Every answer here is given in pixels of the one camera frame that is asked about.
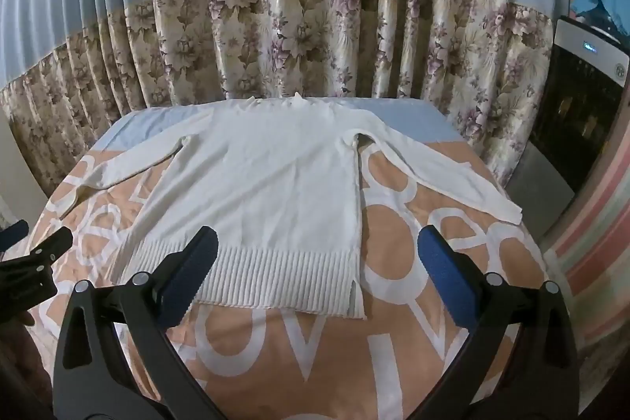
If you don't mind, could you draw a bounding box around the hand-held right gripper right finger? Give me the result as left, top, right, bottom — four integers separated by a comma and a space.
417, 224, 579, 420

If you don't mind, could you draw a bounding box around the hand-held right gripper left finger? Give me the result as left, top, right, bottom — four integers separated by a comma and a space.
52, 226, 220, 420

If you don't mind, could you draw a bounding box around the blue and floral curtain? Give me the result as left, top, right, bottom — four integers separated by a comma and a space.
0, 0, 559, 199

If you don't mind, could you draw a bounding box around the orange printed blanket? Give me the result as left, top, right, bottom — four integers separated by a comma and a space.
20, 139, 552, 420

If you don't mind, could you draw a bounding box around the white knit sweater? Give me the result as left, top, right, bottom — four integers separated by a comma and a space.
58, 93, 523, 320

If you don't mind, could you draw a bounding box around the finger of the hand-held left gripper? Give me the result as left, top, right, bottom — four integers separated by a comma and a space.
28, 227, 74, 266
0, 219, 30, 251

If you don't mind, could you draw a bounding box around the black water dispenser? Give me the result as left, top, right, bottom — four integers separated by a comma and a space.
507, 17, 630, 244

